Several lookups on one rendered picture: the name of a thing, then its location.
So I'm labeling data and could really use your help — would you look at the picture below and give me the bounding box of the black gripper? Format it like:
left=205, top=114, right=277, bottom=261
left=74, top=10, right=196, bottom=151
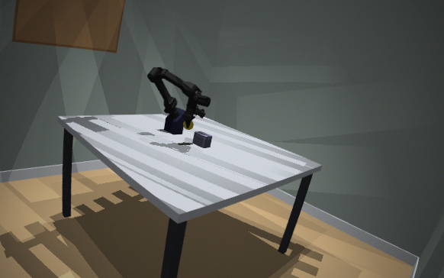
left=182, top=102, right=197, bottom=128

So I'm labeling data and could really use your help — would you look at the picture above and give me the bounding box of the gold coin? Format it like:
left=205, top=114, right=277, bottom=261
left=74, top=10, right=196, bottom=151
left=183, top=121, right=194, bottom=130

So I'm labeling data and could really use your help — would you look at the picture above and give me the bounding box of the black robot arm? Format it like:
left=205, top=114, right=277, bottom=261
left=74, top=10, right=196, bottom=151
left=147, top=67, right=211, bottom=119

